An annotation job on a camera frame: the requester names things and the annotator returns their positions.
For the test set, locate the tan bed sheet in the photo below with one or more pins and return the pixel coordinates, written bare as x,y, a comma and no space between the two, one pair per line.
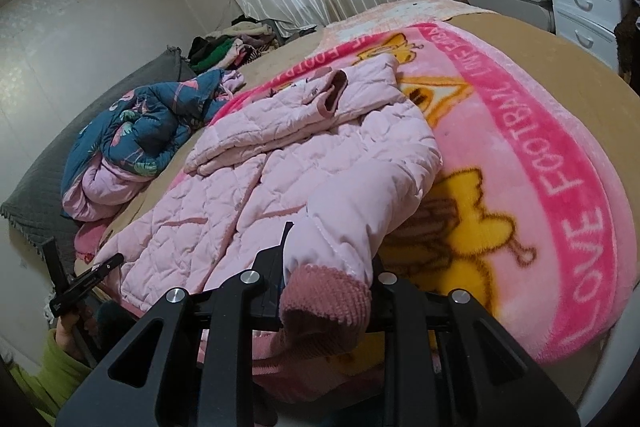
575,52

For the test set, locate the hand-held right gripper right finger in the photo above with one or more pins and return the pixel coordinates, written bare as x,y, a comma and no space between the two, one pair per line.
387,302

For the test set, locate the pink quilted jacket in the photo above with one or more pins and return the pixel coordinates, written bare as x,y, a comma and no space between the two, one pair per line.
300,147

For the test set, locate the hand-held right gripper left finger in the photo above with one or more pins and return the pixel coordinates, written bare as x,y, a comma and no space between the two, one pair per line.
272,272

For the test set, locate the person's left forearm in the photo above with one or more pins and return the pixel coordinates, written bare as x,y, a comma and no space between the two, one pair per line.
55,372

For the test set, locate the grey pillow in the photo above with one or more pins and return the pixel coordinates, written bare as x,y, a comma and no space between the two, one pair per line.
125,82

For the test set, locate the pale floral sheet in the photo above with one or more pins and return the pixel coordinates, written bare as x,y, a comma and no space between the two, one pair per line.
380,17

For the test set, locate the blue floral garment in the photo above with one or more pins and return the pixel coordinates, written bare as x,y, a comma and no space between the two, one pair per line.
145,127

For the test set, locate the person's left hand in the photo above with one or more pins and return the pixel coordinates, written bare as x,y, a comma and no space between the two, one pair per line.
67,332

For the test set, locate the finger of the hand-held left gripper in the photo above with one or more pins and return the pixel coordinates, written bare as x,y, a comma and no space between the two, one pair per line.
54,267
87,282

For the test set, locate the pink printed blanket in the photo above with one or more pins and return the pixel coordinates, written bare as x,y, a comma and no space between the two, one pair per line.
525,132

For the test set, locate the pile of mixed clothes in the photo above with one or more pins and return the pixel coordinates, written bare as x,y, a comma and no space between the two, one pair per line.
220,49

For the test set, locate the dark brown object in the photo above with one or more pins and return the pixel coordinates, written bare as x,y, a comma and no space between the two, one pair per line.
629,42

